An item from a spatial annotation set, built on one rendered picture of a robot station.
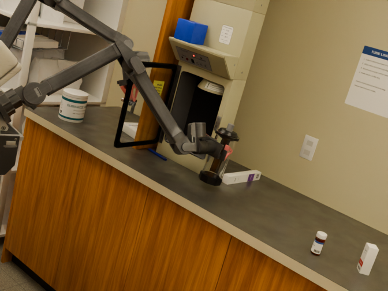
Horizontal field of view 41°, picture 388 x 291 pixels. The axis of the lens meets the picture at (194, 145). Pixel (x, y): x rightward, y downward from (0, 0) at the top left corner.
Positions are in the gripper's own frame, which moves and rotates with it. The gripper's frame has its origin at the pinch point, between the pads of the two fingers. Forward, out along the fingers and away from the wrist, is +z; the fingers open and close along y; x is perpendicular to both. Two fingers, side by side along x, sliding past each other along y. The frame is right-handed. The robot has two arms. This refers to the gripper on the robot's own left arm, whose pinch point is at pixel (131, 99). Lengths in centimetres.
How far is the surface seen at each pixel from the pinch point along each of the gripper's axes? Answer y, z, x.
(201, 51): -33.7, -16.4, -10.4
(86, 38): 94, -55, -67
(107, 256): 21, 71, 4
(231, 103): -36.9, 6.1, -25.6
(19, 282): 92, 88, 3
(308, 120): -56, 17, -64
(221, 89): -31.6, -1.0, -26.5
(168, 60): -7.5, -18.2, -20.3
